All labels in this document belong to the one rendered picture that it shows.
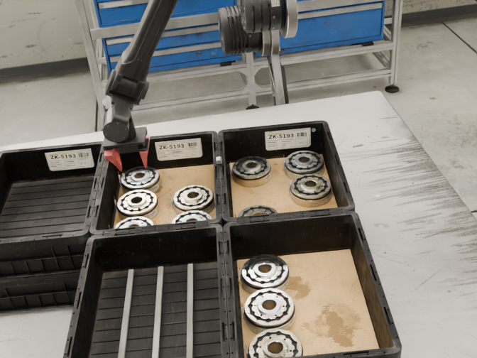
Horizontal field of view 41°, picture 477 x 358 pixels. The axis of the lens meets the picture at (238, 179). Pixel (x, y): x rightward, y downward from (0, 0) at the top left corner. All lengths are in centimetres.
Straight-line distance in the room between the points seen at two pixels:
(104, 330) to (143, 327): 8
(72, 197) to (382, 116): 108
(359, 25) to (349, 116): 148
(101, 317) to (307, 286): 44
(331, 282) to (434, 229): 45
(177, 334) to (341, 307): 34
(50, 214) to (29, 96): 262
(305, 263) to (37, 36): 325
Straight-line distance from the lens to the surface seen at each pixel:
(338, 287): 142
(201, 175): 177
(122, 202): 167
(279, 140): 178
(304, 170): 170
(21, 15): 440
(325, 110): 229
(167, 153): 179
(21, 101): 428
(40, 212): 177
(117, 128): 145
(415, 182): 195
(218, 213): 146
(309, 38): 363
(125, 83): 148
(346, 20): 365
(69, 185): 184
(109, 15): 344
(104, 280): 151
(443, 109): 376
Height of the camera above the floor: 183
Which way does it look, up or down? 35 degrees down
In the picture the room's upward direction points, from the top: 5 degrees counter-clockwise
